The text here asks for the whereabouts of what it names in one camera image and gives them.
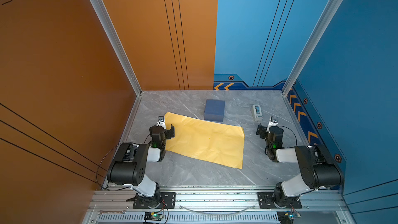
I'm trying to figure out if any yellow orange wrapping paper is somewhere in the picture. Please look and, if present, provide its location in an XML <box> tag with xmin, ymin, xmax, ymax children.
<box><xmin>164</xmin><ymin>112</ymin><xmax>245</xmax><ymax>169</ymax></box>

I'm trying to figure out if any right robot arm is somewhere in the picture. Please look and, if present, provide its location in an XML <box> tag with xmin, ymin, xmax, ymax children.
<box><xmin>256</xmin><ymin>124</ymin><xmax>344</xmax><ymax>208</ymax></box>

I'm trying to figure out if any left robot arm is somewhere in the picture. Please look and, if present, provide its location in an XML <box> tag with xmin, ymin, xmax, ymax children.
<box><xmin>107</xmin><ymin>124</ymin><xmax>175</xmax><ymax>208</ymax></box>

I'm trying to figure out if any white tape dispenser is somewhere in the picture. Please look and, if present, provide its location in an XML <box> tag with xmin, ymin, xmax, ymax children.
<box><xmin>251</xmin><ymin>104</ymin><xmax>263</xmax><ymax>122</ymax></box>

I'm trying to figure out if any right green circuit board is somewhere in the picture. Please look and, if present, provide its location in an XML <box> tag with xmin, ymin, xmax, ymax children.
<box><xmin>277</xmin><ymin>212</ymin><xmax>294</xmax><ymax>224</ymax></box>

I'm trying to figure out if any green circuit board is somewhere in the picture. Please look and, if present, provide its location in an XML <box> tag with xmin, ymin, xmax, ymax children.
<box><xmin>144</xmin><ymin>212</ymin><xmax>165</xmax><ymax>224</ymax></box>
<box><xmin>277</xmin><ymin>212</ymin><xmax>294</xmax><ymax>224</ymax></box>

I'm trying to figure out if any left green circuit board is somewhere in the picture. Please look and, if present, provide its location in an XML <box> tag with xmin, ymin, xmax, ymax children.
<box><xmin>144</xmin><ymin>212</ymin><xmax>165</xmax><ymax>224</ymax></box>

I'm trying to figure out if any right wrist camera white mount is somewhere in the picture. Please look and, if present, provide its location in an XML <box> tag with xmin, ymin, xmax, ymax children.
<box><xmin>267</xmin><ymin>116</ymin><xmax>278</xmax><ymax>128</ymax></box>

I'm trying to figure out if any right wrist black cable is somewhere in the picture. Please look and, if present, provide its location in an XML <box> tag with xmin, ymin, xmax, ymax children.
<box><xmin>276</xmin><ymin>125</ymin><xmax>298</xmax><ymax>147</ymax></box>

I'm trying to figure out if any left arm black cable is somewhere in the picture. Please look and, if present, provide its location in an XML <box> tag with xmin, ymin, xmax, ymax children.
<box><xmin>95</xmin><ymin>144</ymin><xmax>133</xmax><ymax>192</ymax></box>

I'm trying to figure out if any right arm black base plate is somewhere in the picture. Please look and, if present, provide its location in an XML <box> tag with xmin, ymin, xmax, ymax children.
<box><xmin>257</xmin><ymin>191</ymin><xmax>302</xmax><ymax>209</ymax></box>

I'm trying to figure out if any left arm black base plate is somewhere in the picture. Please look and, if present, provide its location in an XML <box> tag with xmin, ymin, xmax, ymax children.
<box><xmin>133</xmin><ymin>191</ymin><xmax>176</xmax><ymax>209</ymax></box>

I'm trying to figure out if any clear tube on rail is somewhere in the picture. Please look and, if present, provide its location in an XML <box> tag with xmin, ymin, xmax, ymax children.
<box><xmin>179</xmin><ymin>205</ymin><xmax>256</xmax><ymax>216</ymax></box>

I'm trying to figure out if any aluminium front rail frame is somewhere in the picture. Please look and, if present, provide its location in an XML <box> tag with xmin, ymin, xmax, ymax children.
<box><xmin>83</xmin><ymin>186</ymin><xmax>355</xmax><ymax>224</ymax></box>

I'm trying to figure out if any left aluminium corner post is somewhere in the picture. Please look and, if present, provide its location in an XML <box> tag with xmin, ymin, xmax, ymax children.
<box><xmin>90</xmin><ymin>0</ymin><xmax>142</xmax><ymax>96</ymax></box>

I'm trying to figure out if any aluminium corner post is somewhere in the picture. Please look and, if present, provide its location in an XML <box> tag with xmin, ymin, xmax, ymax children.
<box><xmin>282</xmin><ymin>0</ymin><xmax>343</xmax><ymax>96</ymax></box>
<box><xmin>90</xmin><ymin>0</ymin><xmax>142</xmax><ymax>96</ymax></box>

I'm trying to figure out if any right aluminium corner post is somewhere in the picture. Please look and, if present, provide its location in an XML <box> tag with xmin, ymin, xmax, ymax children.
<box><xmin>282</xmin><ymin>0</ymin><xmax>343</xmax><ymax>96</ymax></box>

